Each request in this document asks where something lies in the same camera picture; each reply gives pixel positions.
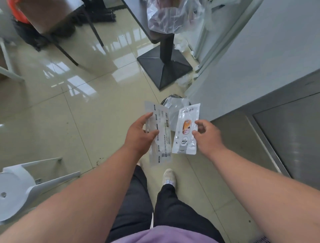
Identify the person's left hand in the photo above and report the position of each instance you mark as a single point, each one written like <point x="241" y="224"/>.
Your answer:
<point x="136" y="136"/>

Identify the person's right hand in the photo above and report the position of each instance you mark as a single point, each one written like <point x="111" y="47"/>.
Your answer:
<point x="210" y="137"/>

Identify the clear printed plastic packet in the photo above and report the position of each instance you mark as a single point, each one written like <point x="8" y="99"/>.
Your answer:
<point x="162" y="142"/>

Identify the black pedestal table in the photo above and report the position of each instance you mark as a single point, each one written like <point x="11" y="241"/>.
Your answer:
<point x="162" y="65"/>

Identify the person's left thumb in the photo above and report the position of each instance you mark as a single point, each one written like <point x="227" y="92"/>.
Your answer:
<point x="152" y="135"/>

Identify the stainless steel counter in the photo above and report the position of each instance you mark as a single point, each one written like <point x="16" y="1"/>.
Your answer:
<point x="287" y="130"/>

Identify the purple shirt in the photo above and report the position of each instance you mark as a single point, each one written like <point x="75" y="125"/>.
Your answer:
<point x="162" y="235"/>

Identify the person's right thumb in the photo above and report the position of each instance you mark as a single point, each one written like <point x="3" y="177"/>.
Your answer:
<point x="196" y="135"/>

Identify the clear plastic bag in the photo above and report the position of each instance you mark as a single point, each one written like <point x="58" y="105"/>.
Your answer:
<point x="167" y="17"/>

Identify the person's left forearm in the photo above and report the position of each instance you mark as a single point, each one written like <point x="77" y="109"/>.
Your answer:
<point x="75" y="197"/>

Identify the black trousers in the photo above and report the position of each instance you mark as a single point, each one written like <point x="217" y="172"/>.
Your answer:
<point x="140" y="207"/>

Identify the white shoe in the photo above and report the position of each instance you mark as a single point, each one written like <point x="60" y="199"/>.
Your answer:
<point x="169" y="176"/>

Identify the white metal frame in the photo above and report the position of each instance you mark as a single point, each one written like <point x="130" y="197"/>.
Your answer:
<point x="8" y="65"/>

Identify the person's right forearm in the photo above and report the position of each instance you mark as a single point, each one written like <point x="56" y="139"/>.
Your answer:
<point x="262" y="192"/>

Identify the wooden table with black legs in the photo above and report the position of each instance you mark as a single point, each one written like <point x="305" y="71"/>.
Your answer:
<point x="50" y="15"/>

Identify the white packet with orange picture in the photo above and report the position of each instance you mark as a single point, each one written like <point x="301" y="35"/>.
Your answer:
<point x="185" y="140"/>

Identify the orange cloth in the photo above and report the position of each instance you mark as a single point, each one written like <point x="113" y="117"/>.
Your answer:
<point x="17" y="12"/>

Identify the white plastic stool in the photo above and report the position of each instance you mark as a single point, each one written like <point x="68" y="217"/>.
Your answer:
<point x="17" y="190"/>

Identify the black bag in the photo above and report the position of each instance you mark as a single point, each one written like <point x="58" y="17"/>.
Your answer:
<point x="37" y="37"/>

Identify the white counter cabinet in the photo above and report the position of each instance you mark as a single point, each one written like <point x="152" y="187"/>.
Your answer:
<point x="250" y="50"/>

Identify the crumpled clear plastic wrap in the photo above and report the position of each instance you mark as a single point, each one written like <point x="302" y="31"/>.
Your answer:
<point x="181" y="46"/>
<point x="185" y="81"/>

